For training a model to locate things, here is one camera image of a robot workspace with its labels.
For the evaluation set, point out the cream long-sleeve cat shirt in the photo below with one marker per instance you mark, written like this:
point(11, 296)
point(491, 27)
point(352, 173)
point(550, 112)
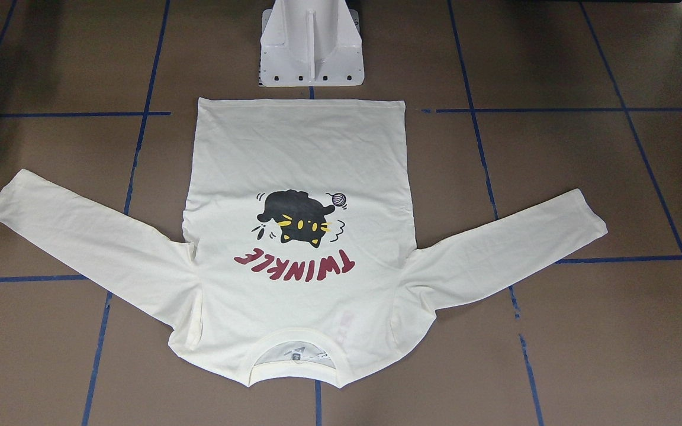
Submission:
point(299, 256)

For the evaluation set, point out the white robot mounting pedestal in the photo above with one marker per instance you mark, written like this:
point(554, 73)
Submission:
point(310, 43)

